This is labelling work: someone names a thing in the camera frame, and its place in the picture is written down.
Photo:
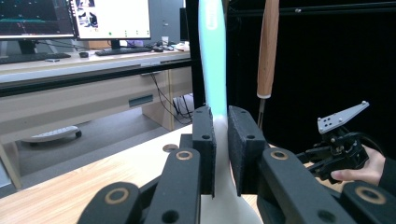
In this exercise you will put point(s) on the black frame post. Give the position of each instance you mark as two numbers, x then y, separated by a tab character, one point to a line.
194	46

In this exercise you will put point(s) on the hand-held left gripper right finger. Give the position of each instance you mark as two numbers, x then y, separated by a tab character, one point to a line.
246	155

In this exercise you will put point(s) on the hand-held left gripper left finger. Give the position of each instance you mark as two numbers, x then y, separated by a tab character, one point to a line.
205	149

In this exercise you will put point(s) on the light wooden office desk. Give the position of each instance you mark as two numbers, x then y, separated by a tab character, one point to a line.
77	105

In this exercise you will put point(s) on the black computer mouse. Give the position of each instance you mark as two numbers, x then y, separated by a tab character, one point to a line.
83	54

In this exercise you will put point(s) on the round table grommet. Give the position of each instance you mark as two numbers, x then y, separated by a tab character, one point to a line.
170	147

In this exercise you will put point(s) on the teal and white spatula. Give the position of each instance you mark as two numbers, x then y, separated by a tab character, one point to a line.
213	62

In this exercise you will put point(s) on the black curtain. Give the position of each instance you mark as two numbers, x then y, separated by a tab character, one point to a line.
327	62

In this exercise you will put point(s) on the black keyboard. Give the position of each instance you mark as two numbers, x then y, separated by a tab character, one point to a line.
123	51
31	57

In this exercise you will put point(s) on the black horizontal frame bar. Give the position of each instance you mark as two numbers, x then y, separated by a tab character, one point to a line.
77	79

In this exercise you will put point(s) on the white wheeled board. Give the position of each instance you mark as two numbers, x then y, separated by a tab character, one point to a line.
53	133

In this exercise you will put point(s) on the dark screen monitor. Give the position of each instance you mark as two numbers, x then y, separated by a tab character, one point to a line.
34	17

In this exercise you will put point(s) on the bright screen monitor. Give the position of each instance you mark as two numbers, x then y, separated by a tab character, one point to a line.
115	18

